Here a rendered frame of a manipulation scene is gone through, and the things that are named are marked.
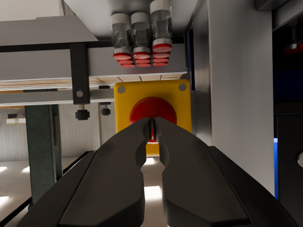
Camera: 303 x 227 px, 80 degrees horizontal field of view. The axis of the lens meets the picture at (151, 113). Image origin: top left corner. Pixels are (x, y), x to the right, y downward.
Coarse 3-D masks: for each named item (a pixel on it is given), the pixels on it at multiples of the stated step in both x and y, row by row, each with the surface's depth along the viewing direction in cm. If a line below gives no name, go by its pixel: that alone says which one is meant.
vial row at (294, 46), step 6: (294, 18) 20; (288, 24) 21; (294, 24) 20; (288, 30) 21; (294, 30) 20; (288, 36) 21; (294, 36) 20; (288, 42) 21; (294, 42) 21; (288, 48) 21; (294, 48) 21; (288, 54) 22
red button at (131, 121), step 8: (152, 96) 15; (136, 104) 15; (144, 104) 15; (152, 104) 15; (160, 104) 15; (168, 104) 15; (136, 112) 15; (144, 112) 14; (152, 112) 14; (160, 112) 14; (168, 112) 15; (136, 120) 15; (168, 120) 15; (176, 120) 15; (152, 128) 14; (152, 136) 15
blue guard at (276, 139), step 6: (300, 114) 18; (276, 120) 17; (276, 126) 17; (276, 132) 17; (276, 138) 17; (276, 144) 17; (276, 150) 18; (276, 156) 18; (276, 162) 18; (276, 168) 18; (276, 174) 18; (276, 180) 18; (276, 186) 18; (276, 192) 18; (276, 198) 18
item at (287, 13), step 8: (288, 0) 15; (296, 0) 14; (280, 8) 16; (288, 8) 15; (296, 8) 15; (272, 16) 17; (280, 16) 16; (288, 16) 15; (296, 16) 15; (272, 24) 17; (280, 24) 16
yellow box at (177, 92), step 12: (120, 84) 17; (132, 84) 17; (144, 84) 17; (156, 84) 17; (168, 84) 17; (180, 84) 17; (120, 96) 17; (132, 96) 17; (144, 96) 17; (156, 96) 17; (168, 96) 17; (180, 96) 17; (120, 108) 17; (132, 108) 17; (180, 108) 17; (120, 120) 17; (180, 120) 17; (156, 144) 17
